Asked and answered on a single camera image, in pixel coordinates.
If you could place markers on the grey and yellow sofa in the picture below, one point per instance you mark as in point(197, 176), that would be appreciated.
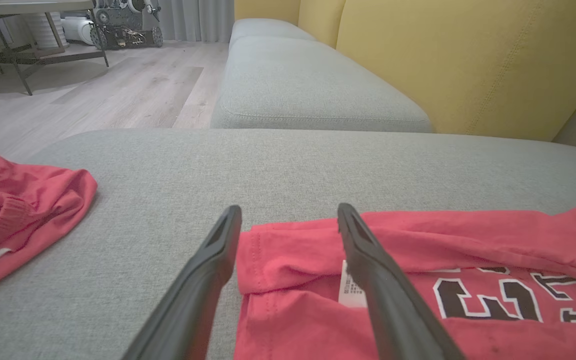
point(268, 165)

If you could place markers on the white rounded appliance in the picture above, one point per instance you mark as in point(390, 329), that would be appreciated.
point(78, 30)

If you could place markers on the grey curtain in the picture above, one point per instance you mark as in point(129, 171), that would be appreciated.
point(193, 17)

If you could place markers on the red T-shirt with print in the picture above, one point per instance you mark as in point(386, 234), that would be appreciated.
point(293, 260)

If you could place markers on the grey table with metal legs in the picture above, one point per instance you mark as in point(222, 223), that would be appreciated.
point(18, 7)

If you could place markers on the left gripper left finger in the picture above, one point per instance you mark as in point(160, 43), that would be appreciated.
point(193, 300)

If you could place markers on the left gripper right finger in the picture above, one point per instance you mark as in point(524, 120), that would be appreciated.
point(393, 305)

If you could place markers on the red shorts with white stripes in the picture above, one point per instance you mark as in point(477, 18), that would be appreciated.
point(28, 200)

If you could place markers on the white ribbed cylinder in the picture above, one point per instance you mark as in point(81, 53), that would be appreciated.
point(43, 30)

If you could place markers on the wheeled robot base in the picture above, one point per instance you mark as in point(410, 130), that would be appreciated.
point(123, 30)

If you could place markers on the yellow sofa back cushion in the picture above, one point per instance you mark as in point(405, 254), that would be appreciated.
point(320, 17)
point(468, 65)
point(265, 9)

